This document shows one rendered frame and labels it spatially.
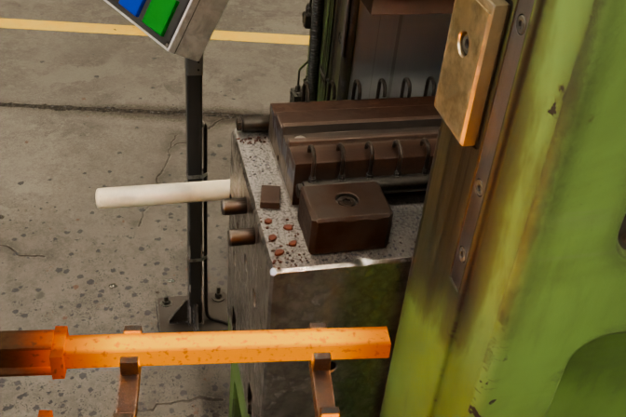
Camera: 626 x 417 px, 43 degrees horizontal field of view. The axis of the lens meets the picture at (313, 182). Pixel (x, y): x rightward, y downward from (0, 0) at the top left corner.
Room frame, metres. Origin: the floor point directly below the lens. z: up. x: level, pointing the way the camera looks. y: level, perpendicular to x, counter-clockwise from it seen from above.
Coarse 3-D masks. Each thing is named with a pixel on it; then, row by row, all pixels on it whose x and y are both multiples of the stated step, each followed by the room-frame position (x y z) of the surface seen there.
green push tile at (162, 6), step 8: (152, 0) 1.44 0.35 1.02; (160, 0) 1.43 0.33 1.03; (168, 0) 1.41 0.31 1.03; (176, 0) 1.40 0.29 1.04; (152, 8) 1.43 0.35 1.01; (160, 8) 1.41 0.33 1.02; (168, 8) 1.40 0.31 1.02; (144, 16) 1.43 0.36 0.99; (152, 16) 1.42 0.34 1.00; (160, 16) 1.40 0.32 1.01; (168, 16) 1.39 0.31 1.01; (152, 24) 1.40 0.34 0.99; (160, 24) 1.39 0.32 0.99; (168, 24) 1.39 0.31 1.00; (160, 32) 1.38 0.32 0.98
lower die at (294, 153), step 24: (432, 96) 1.24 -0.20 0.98; (288, 120) 1.09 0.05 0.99; (312, 120) 1.10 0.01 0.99; (336, 120) 1.11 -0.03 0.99; (360, 120) 1.10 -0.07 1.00; (384, 120) 1.11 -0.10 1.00; (288, 144) 1.02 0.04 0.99; (336, 144) 1.03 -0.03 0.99; (360, 144) 1.04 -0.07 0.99; (384, 144) 1.05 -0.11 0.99; (408, 144) 1.05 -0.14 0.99; (432, 144) 1.06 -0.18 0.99; (288, 168) 1.01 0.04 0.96; (336, 168) 0.99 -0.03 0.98; (360, 168) 1.00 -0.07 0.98; (384, 168) 1.01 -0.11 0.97; (408, 168) 1.02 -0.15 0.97; (288, 192) 1.00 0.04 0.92; (408, 192) 1.02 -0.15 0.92
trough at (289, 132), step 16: (288, 128) 1.06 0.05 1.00; (304, 128) 1.07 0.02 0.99; (320, 128) 1.07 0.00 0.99; (336, 128) 1.08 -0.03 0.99; (352, 128) 1.09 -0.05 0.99; (368, 128) 1.10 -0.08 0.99; (384, 128) 1.10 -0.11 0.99; (400, 128) 1.11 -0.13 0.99; (416, 128) 1.11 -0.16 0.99; (432, 128) 1.12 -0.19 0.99
